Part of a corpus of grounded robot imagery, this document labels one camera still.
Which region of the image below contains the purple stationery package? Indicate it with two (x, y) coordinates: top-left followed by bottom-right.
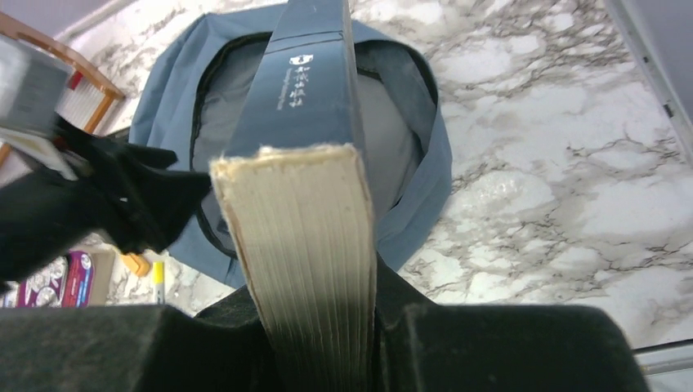
(1, 248), (115, 309)

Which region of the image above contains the orange highlighter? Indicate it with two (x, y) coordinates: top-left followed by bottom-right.
(120, 253), (151, 278)

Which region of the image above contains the wooden shelf rack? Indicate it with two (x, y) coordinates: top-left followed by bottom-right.
(1, 14), (124, 173)

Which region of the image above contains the dark blue book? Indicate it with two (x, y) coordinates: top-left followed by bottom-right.
(209, 1), (376, 391)

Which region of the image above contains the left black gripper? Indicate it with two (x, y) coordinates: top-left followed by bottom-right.
(1, 117), (212, 287)

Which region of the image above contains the blue backpack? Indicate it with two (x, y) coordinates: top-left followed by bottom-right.
(129, 4), (452, 270)

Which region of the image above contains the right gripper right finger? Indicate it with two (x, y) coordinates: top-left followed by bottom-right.
(373, 261), (648, 391)

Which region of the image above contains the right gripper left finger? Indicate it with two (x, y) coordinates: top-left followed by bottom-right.
(1, 289), (282, 391)

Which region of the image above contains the yellow capped pen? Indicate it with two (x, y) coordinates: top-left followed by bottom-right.
(152, 261), (165, 305)

